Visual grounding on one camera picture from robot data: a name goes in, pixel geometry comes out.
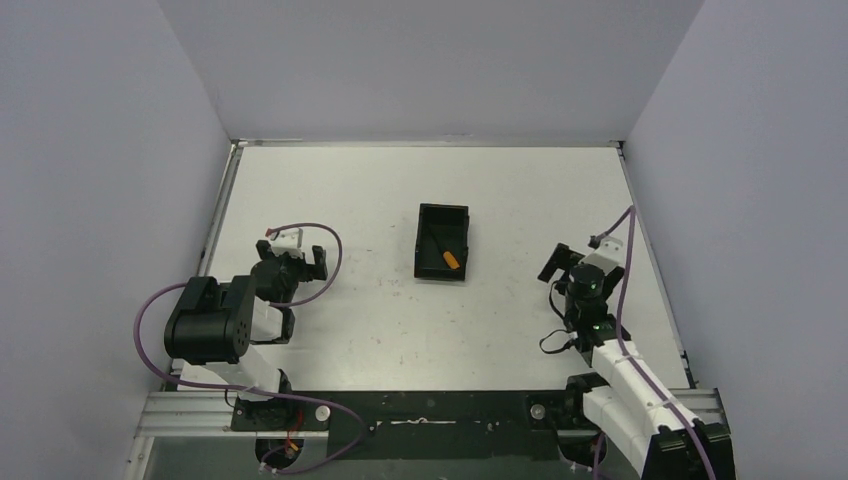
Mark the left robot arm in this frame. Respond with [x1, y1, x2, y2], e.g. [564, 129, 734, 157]
[164, 240, 571, 433]

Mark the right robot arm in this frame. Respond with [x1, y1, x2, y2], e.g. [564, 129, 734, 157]
[556, 241, 737, 479]

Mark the black plastic bin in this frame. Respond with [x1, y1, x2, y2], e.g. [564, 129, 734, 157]
[413, 203, 470, 282]

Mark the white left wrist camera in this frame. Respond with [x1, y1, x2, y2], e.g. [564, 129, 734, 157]
[266, 228, 304, 259]

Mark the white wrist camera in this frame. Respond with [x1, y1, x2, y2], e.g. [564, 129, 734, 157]
[266, 228, 304, 259]
[583, 237, 626, 274]

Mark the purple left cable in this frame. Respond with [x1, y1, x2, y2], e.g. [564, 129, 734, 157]
[133, 222, 370, 477]

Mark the purple cable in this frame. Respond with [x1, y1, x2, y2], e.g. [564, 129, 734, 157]
[589, 205, 718, 480]
[133, 222, 370, 477]

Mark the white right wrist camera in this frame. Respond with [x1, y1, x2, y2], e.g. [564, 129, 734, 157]
[583, 237, 626, 274]

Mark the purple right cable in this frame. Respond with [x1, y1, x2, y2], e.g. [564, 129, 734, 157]
[589, 205, 718, 480]

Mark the aluminium table frame rail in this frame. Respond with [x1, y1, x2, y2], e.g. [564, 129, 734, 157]
[126, 374, 737, 479]

